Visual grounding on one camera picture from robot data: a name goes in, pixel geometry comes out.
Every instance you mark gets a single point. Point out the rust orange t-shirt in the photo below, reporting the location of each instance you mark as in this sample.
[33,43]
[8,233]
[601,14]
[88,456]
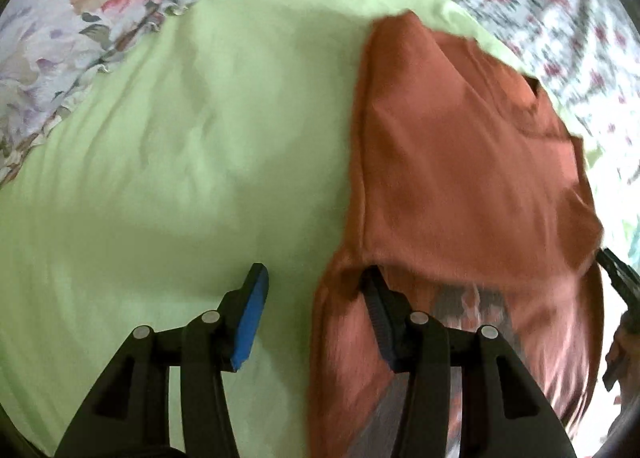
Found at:
[450,177]

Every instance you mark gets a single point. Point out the floral pillow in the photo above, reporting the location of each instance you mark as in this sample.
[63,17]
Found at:
[85,12]

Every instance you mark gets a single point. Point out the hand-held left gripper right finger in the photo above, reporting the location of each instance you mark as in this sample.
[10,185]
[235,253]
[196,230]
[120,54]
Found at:
[381,318]

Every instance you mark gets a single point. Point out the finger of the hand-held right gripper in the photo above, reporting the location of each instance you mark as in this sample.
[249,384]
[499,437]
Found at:
[620,272]

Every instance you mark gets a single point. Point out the small floral white bedsheet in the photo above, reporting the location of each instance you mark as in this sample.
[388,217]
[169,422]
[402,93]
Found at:
[545,22]

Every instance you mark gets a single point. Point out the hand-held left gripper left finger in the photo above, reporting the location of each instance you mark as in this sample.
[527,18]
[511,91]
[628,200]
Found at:
[250,318]

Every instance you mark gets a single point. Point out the light green sheet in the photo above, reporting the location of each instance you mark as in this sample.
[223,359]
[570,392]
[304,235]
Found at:
[165,177]

